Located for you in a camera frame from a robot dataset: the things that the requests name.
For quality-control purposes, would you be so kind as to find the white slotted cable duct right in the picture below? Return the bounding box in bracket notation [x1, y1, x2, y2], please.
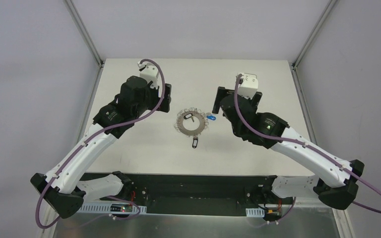
[246, 208, 265, 218]

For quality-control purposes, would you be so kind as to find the metal disc with keyrings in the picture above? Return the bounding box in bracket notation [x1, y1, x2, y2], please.
[174, 108, 208, 137]

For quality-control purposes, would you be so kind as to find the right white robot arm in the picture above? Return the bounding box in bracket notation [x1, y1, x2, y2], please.
[212, 87, 364, 210]

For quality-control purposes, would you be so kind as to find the white slotted cable duct left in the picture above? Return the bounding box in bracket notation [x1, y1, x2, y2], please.
[77, 202, 138, 215]

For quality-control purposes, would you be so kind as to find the black tag on disc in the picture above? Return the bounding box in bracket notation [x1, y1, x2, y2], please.
[192, 137, 198, 149]

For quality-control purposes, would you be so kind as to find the right aluminium frame post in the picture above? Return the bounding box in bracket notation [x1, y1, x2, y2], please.
[290, 0, 338, 69]

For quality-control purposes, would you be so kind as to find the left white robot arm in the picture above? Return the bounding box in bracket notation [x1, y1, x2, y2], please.
[30, 76, 172, 219]

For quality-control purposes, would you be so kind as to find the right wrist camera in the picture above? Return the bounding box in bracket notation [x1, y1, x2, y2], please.
[237, 72, 258, 99]

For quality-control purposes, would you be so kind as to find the circuit board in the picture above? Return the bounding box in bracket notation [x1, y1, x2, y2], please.
[263, 211, 282, 222]
[110, 204, 133, 214]

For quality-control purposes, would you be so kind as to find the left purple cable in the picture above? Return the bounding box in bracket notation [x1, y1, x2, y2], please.
[35, 59, 166, 230]

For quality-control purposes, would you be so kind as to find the right circuit board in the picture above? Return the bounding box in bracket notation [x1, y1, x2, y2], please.
[263, 211, 282, 222]

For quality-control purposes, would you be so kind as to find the aluminium frame post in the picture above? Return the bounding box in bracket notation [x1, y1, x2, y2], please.
[290, 0, 338, 69]
[63, 0, 104, 68]

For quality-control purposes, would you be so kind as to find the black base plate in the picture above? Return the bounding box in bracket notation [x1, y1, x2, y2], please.
[115, 174, 280, 217]

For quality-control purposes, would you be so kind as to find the left aluminium frame post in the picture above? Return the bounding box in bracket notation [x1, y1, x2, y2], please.
[63, 0, 104, 68]

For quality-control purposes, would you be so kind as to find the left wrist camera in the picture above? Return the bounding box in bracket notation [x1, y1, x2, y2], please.
[137, 61, 160, 89]

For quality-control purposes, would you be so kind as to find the black key tag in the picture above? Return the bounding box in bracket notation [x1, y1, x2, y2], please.
[183, 113, 193, 119]

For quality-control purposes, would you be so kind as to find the white slotted cable duct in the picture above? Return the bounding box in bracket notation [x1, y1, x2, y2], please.
[246, 208, 265, 218]
[77, 202, 138, 215]

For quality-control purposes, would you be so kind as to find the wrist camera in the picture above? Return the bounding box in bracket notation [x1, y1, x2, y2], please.
[137, 61, 160, 89]
[237, 72, 258, 99]

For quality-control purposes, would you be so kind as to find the left circuit board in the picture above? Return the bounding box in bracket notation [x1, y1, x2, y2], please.
[110, 204, 133, 214]

